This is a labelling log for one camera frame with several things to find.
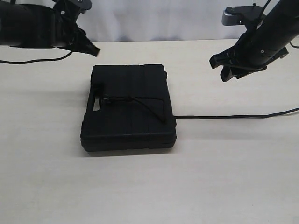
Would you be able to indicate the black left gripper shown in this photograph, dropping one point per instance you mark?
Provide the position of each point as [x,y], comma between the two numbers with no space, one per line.
[75,37]

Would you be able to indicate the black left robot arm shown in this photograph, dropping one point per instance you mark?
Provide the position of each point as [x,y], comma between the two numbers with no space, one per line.
[31,26]

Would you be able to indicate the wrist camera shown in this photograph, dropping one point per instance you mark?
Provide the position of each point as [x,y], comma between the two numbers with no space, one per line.
[82,4]
[241,15]

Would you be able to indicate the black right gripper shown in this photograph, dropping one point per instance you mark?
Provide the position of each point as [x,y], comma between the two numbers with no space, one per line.
[264,47]

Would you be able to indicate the black plastic carrying case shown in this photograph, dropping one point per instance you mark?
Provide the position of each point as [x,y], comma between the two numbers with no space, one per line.
[128,107]

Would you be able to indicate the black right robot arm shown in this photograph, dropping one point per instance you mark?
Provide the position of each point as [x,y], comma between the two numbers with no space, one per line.
[286,11]

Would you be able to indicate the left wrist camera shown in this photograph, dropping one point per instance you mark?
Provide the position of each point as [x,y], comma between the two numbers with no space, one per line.
[82,4]

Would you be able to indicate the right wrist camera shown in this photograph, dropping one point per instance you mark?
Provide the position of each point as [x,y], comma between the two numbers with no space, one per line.
[241,15]

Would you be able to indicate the white backdrop curtain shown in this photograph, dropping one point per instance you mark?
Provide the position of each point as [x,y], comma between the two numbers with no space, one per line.
[155,20]

